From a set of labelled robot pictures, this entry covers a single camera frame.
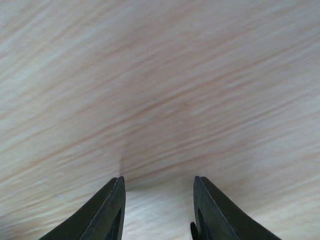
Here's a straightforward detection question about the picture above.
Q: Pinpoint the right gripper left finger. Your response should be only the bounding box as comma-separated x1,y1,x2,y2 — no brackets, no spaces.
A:
41,176,126,240

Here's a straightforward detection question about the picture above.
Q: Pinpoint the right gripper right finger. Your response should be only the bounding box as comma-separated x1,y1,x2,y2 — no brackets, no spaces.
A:
190,176,279,240

